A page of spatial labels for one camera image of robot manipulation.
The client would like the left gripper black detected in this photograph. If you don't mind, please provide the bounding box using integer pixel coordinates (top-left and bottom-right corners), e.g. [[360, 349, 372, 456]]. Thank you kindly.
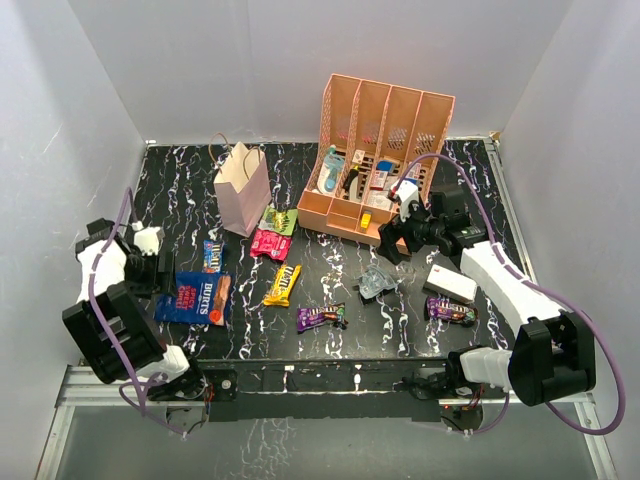
[[124, 250, 178, 300]]

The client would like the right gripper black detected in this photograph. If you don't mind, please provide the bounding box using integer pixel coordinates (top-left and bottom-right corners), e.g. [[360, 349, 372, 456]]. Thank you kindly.
[[377, 196, 444, 265]]

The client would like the blue Burts chips bag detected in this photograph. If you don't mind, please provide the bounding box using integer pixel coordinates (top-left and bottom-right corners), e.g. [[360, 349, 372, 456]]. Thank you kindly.
[[154, 272, 233, 327]]

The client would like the clear silver snack wrapper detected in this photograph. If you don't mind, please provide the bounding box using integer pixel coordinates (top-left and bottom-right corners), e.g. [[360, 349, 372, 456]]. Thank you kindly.
[[356, 265, 400, 302]]

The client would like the pale pink paper bag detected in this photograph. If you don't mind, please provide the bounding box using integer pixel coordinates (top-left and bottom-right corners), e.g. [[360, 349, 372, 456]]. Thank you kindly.
[[209, 142, 272, 237]]

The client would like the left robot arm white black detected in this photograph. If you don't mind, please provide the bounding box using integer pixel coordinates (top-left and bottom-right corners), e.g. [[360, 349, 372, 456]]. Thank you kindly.
[[62, 218, 207, 401]]

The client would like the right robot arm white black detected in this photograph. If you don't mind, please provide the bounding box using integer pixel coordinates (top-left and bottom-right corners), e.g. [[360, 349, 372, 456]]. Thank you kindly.
[[378, 180, 596, 406]]

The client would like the small yellow box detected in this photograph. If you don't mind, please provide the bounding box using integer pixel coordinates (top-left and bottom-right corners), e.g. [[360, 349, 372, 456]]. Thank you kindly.
[[359, 211, 372, 232]]

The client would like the white plastic packet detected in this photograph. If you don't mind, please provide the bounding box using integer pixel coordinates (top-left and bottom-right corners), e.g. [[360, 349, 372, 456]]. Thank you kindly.
[[365, 190, 394, 211]]

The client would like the blue white item pack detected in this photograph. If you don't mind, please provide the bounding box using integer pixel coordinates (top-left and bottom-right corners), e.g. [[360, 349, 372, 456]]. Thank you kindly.
[[404, 162, 424, 186]]

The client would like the white rectangular box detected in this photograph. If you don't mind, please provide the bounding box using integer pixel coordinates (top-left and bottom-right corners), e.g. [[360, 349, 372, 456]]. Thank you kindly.
[[423, 265, 478, 304]]

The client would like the blue M&M's packet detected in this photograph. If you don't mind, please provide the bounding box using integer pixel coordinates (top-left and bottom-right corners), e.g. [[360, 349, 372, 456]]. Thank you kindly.
[[203, 240, 224, 273]]

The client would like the black yellow utility knife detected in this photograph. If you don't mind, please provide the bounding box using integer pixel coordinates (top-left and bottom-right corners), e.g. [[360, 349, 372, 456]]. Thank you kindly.
[[343, 164, 360, 201]]

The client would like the purple M&M's packet right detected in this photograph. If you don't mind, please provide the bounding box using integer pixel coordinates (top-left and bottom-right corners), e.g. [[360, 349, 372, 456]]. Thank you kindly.
[[425, 297, 478, 327]]

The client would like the purple m&m's packet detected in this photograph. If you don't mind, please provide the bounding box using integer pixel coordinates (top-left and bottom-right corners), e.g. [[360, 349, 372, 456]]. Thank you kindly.
[[425, 297, 478, 327], [296, 302, 348, 334]]

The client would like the orange desk file organizer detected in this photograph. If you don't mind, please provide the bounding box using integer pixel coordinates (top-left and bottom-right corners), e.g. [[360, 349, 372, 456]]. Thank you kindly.
[[297, 74, 455, 245]]

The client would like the light blue tape dispenser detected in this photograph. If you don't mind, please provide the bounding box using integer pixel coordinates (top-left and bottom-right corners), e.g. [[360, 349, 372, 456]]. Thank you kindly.
[[317, 145, 345, 194]]

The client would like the green candy packet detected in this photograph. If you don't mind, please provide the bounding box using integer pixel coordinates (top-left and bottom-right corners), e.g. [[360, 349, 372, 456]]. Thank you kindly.
[[258, 206, 298, 237]]

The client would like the yellow M&M's packet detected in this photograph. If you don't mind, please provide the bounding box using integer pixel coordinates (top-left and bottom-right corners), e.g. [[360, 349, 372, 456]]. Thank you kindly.
[[263, 265, 301, 307]]

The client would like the purple M&M's packet centre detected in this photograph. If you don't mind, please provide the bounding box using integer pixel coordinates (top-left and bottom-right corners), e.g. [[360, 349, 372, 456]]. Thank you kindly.
[[296, 302, 348, 334]]

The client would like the pink candy packet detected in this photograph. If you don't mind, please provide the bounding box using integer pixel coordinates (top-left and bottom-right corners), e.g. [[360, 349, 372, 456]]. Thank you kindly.
[[250, 229, 292, 262]]

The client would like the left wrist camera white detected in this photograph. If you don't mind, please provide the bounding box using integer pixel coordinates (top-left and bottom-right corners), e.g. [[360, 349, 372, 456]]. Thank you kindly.
[[131, 221, 164, 256]]

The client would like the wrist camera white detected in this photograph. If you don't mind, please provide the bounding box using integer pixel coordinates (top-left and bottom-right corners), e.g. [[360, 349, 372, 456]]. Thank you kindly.
[[388, 180, 421, 222], [131, 221, 164, 256]]

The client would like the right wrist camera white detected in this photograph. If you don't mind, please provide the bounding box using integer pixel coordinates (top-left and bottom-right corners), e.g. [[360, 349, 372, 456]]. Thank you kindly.
[[388, 180, 421, 222]]

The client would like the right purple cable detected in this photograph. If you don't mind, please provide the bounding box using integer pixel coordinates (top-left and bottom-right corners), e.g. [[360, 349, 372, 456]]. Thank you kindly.
[[394, 152, 627, 436]]

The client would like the aluminium frame rail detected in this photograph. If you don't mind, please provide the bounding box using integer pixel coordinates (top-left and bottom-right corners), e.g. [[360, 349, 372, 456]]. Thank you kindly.
[[37, 368, 618, 479]]

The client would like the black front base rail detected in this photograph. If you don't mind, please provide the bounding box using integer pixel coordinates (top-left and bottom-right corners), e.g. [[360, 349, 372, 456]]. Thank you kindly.
[[149, 357, 506, 424]]

